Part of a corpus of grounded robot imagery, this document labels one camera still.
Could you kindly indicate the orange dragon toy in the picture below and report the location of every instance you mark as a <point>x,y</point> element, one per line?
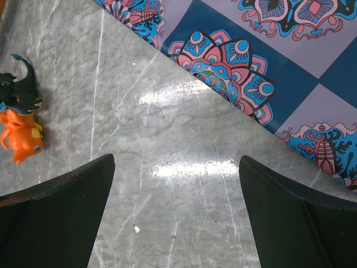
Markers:
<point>21,134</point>

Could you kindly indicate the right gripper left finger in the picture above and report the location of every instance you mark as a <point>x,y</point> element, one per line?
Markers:
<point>55,223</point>

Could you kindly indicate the patterned blue placemat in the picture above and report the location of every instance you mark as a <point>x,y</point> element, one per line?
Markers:
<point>288,65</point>

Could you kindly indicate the black dragon toy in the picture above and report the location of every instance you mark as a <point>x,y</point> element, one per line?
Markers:
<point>23,95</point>

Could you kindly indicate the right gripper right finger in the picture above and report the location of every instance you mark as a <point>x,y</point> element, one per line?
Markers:
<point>294,225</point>

